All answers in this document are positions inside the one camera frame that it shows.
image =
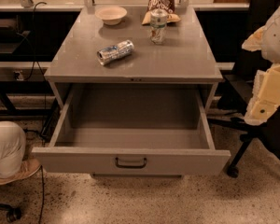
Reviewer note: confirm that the open grey top drawer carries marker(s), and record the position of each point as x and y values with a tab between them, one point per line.
166	124

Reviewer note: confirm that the white paper bowl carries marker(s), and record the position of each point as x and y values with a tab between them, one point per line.
111	15

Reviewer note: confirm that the tan shoe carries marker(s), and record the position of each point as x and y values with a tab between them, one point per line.
18	172

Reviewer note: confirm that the person leg beige trousers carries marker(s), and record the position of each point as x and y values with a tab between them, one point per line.
12	144

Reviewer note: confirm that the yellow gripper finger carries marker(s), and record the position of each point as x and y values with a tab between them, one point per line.
254	41
265	96

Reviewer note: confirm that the black drawer handle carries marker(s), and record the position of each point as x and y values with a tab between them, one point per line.
130	164

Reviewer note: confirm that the silver redbull can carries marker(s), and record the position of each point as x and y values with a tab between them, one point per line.
115	52

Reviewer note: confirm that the black office chair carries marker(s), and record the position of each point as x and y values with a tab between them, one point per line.
237	90

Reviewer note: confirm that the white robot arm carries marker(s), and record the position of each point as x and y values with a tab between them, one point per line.
271	39

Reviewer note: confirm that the black chair caster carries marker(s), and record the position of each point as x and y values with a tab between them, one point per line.
13	213

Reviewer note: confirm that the brown chip bag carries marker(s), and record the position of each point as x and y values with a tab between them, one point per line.
167	5

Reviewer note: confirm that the clear plastic water bottle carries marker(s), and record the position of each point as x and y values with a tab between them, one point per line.
158	22

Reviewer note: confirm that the grey drawer cabinet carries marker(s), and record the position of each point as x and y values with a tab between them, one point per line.
184	57

